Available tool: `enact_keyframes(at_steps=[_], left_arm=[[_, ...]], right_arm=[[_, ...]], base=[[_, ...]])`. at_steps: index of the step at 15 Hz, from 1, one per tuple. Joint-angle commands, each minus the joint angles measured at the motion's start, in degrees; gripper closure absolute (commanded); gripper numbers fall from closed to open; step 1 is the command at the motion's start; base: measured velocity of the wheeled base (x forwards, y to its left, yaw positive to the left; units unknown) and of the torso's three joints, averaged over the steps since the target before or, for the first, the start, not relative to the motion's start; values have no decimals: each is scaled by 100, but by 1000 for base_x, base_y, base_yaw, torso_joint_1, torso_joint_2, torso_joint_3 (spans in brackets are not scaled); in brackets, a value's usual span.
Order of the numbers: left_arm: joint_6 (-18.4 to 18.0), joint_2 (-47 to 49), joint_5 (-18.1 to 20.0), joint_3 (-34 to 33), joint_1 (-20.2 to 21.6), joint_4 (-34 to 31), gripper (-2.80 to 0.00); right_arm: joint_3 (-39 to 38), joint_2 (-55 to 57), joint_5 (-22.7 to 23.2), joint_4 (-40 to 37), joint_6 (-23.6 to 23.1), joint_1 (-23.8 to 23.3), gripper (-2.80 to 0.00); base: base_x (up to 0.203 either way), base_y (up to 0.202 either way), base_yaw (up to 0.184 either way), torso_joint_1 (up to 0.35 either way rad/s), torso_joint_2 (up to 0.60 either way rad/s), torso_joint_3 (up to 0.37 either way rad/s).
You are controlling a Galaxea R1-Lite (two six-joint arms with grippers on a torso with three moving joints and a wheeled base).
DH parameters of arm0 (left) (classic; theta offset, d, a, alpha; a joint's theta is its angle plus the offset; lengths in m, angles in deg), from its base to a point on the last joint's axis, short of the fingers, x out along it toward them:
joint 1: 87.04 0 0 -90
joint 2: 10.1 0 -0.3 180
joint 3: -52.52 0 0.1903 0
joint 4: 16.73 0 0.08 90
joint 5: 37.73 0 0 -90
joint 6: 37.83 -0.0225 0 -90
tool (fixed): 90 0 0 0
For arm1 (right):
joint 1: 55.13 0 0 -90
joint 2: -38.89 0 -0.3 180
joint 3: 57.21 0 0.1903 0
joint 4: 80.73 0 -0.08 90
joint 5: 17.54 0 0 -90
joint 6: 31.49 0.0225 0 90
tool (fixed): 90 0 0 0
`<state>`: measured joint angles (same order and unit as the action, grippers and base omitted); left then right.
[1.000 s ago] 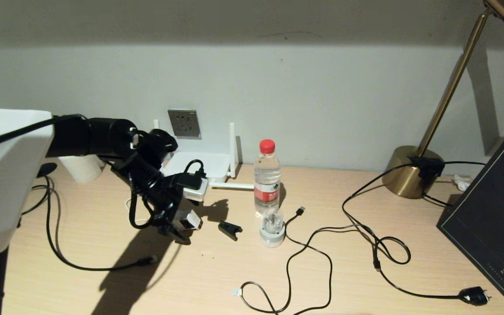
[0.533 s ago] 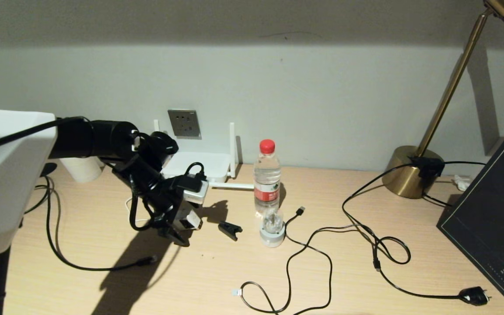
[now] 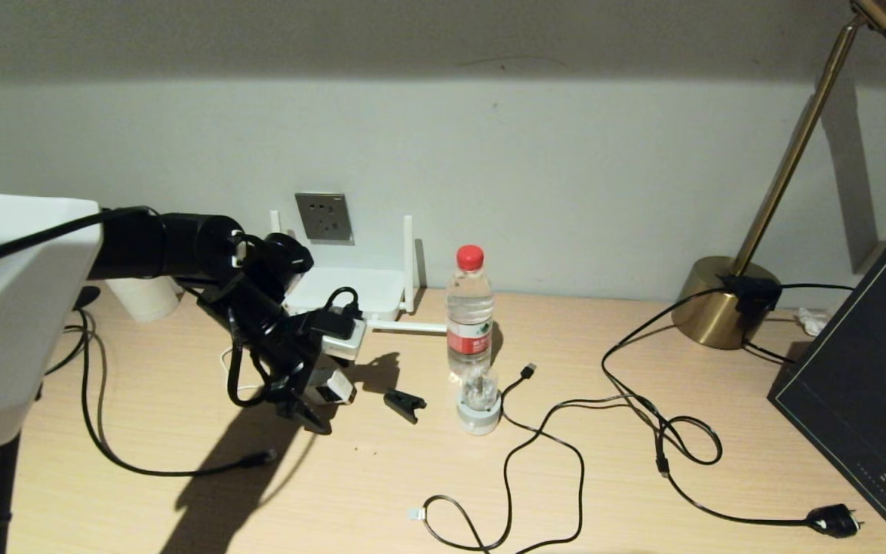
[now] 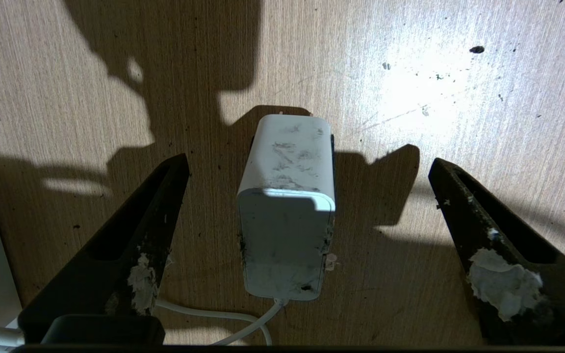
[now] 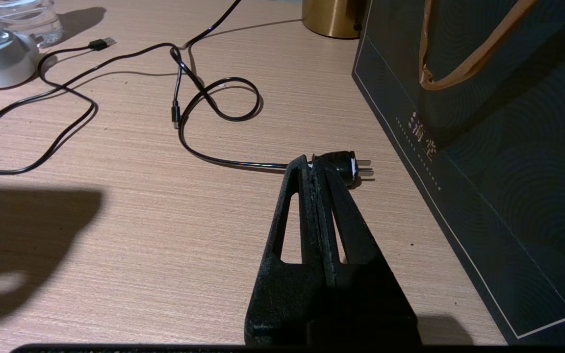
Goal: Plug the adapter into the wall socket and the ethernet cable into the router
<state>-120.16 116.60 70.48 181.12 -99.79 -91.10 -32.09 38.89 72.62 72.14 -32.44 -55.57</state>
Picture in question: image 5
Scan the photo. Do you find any black lamp power cord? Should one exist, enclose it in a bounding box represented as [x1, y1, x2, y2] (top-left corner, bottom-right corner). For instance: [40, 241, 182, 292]
[171, 0, 375, 189]

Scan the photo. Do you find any brass desk lamp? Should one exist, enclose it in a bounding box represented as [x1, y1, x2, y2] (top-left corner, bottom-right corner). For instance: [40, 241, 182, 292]
[302, 0, 367, 40]

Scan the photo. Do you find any black USB cable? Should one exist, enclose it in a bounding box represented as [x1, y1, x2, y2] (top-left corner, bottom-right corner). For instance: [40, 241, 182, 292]
[0, 42, 185, 140]
[0, 37, 117, 178]

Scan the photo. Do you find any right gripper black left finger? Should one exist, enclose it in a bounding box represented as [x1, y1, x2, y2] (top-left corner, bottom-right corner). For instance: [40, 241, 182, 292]
[244, 155, 338, 345]

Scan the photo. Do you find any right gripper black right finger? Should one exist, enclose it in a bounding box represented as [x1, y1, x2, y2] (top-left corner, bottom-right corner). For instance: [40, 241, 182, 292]
[312, 158, 422, 345]

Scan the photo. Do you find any dark gift bag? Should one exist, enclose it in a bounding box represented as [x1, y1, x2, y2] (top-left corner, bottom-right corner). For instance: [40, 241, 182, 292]
[352, 0, 565, 346]

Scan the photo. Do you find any water bottle red cap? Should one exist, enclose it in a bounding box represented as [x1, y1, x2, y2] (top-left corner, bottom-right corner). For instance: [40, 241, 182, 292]
[0, 0, 63, 48]

